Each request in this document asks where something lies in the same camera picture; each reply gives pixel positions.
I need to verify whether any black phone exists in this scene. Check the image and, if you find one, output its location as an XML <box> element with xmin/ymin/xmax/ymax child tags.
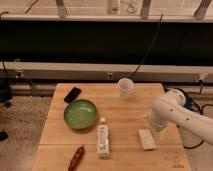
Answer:
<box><xmin>64</xmin><ymin>87</ymin><xmax>81</xmax><ymax>103</ymax></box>

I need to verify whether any grey wall rail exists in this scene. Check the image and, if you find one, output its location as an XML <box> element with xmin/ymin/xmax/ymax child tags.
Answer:
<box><xmin>0</xmin><ymin>60</ymin><xmax>213</xmax><ymax>83</ymax></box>

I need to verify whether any red brown tool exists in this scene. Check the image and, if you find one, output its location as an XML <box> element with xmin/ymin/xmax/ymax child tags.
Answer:
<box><xmin>68</xmin><ymin>146</ymin><xmax>85</xmax><ymax>171</ymax></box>

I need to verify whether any white plastic bottle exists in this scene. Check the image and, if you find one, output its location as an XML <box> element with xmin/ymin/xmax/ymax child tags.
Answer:
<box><xmin>97</xmin><ymin>117</ymin><xmax>110</xmax><ymax>158</ymax></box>

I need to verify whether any blue box on floor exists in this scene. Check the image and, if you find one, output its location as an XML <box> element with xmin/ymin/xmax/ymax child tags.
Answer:
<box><xmin>183</xmin><ymin>95</ymin><xmax>192</xmax><ymax>109</ymax></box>

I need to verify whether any white rectangular sponge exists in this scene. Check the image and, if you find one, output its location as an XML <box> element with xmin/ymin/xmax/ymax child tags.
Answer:
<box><xmin>139</xmin><ymin>129</ymin><xmax>156</xmax><ymax>150</ymax></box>

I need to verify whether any black chair base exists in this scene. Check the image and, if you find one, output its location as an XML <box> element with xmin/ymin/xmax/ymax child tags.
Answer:
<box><xmin>0</xmin><ymin>79</ymin><xmax>12</xmax><ymax>141</ymax></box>

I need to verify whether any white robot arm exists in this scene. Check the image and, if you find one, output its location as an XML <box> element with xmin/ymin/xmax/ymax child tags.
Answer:
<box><xmin>147</xmin><ymin>89</ymin><xmax>213</xmax><ymax>145</ymax></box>

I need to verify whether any green bowl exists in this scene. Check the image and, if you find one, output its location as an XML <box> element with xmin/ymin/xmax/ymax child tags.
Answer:
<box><xmin>64</xmin><ymin>99</ymin><xmax>97</xmax><ymax>130</ymax></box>

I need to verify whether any black hanging cable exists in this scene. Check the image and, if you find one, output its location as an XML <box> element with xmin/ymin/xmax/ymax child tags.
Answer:
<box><xmin>129</xmin><ymin>13</ymin><xmax>164</xmax><ymax>80</ymax></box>

